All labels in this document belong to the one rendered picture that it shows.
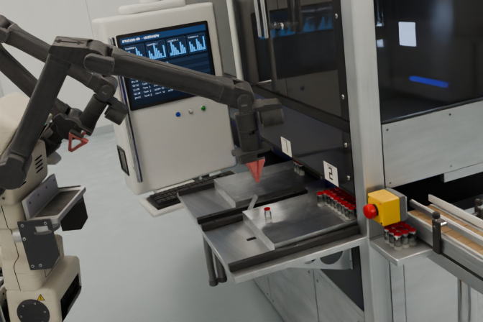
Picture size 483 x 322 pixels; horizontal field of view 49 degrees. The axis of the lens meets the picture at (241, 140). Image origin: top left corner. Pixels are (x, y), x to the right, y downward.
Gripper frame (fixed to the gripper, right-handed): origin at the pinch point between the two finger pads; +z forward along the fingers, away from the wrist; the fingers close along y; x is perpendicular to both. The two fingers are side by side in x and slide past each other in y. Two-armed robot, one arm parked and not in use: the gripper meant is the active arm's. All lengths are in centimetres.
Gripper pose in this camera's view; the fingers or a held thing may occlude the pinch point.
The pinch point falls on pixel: (256, 179)
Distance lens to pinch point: 147.7
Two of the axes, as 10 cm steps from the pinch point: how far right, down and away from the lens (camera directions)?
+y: 9.3, -2.5, 2.7
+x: -3.2, -2.2, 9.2
